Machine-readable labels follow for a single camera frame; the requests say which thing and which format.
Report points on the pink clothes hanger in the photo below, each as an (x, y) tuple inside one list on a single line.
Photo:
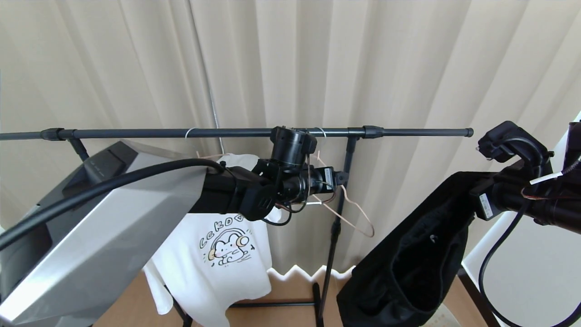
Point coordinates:
[(209, 157), (373, 229)]

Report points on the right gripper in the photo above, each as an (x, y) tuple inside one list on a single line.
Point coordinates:
[(522, 195)]

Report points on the black clothes rack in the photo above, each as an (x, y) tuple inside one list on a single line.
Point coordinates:
[(408, 132)]

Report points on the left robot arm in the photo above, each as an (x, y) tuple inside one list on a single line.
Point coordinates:
[(113, 227)]

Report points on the beige curtain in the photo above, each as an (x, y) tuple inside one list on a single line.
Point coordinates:
[(363, 54)]

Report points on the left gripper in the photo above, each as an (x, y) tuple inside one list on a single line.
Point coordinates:
[(317, 186)]

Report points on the white garment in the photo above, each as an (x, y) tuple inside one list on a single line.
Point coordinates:
[(204, 281)]

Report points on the white laundry basket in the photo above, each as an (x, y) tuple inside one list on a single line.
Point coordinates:
[(447, 318)]

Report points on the black garment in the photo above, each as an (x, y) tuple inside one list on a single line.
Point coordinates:
[(408, 272)]

